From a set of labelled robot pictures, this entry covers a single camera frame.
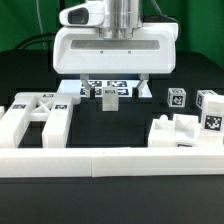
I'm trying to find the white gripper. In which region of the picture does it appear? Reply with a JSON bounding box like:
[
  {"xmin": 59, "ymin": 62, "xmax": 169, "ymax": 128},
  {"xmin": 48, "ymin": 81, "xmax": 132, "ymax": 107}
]
[{"xmin": 53, "ymin": 0, "xmax": 179, "ymax": 99}]

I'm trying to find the white chair seat panel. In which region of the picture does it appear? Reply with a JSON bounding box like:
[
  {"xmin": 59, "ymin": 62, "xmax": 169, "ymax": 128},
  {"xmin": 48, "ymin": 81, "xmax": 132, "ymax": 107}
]
[{"xmin": 147, "ymin": 114, "xmax": 224, "ymax": 148}]

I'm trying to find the white base tag plate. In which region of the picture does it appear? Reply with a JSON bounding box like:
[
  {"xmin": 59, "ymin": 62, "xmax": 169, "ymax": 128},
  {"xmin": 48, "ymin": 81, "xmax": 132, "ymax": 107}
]
[{"xmin": 57, "ymin": 79, "xmax": 153, "ymax": 100}]

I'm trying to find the white tagged cube part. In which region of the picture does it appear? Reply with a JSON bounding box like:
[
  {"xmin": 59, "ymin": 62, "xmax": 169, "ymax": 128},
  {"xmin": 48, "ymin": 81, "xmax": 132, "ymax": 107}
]
[{"xmin": 167, "ymin": 88, "xmax": 186, "ymax": 108}]

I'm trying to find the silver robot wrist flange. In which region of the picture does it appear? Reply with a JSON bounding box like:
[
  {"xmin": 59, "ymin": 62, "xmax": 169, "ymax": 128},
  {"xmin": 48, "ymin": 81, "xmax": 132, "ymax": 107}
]
[{"xmin": 100, "ymin": 0, "xmax": 143, "ymax": 39}]

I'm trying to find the small tagged cube right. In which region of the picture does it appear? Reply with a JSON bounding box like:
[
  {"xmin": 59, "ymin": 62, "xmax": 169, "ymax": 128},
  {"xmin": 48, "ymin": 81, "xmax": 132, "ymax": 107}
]
[{"xmin": 196, "ymin": 89, "xmax": 216, "ymax": 109}]

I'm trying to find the white chair back frame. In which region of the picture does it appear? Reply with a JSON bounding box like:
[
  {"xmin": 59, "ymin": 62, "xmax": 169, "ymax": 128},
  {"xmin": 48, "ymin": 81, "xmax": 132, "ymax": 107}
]
[{"xmin": 0, "ymin": 92, "xmax": 81, "ymax": 148}]

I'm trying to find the white fence wall rail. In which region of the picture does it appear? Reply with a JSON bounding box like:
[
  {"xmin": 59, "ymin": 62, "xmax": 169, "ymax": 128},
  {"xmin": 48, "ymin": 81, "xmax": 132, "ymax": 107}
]
[{"xmin": 0, "ymin": 147, "xmax": 224, "ymax": 178}]

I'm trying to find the black cable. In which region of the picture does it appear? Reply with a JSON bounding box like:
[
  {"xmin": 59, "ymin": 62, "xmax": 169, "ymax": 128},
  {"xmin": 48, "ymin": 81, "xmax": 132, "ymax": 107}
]
[{"xmin": 13, "ymin": 31, "xmax": 58, "ymax": 51}]

